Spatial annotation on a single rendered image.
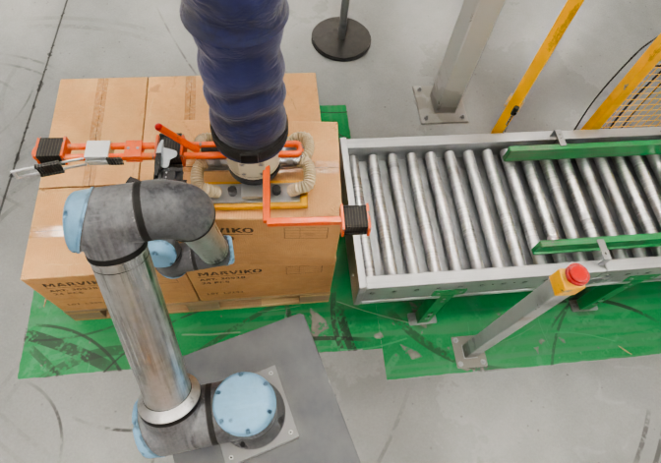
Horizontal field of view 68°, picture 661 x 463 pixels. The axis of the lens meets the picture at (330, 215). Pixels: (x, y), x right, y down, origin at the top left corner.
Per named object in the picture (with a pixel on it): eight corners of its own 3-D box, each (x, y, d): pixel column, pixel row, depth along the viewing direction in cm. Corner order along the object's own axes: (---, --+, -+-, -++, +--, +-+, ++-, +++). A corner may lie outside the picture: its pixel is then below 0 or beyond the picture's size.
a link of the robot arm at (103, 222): (215, 458, 124) (137, 202, 85) (144, 475, 122) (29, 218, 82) (214, 408, 137) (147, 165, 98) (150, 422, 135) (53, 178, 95)
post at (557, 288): (474, 343, 240) (578, 266, 152) (477, 358, 237) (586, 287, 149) (460, 345, 239) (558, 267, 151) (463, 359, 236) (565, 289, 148)
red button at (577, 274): (579, 266, 152) (586, 260, 149) (587, 287, 149) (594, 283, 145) (558, 267, 151) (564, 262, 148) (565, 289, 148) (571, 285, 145)
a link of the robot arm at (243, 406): (281, 433, 133) (279, 428, 117) (217, 447, 130) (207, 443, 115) (272, 376, 140) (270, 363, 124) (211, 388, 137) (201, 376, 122)
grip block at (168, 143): (188, 143, 158) (184, 132, 153) (185, 168, 153) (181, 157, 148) (160, 144, 157) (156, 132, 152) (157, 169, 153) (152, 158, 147)
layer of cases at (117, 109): (312, 123, 278) (315, 72, 243) (330, 291, 232) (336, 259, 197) (90, 132, 266) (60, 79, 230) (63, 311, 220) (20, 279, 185)
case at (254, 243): (330, 180, 214) (337, 121, 179) (333, 265, 196) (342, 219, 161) (189, 179, 210) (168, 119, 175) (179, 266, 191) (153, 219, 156)
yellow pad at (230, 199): (306, 182, 166) (307, 174, 161) (308, 208, 161) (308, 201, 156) (203, 184, 163) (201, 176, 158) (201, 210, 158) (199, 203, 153)
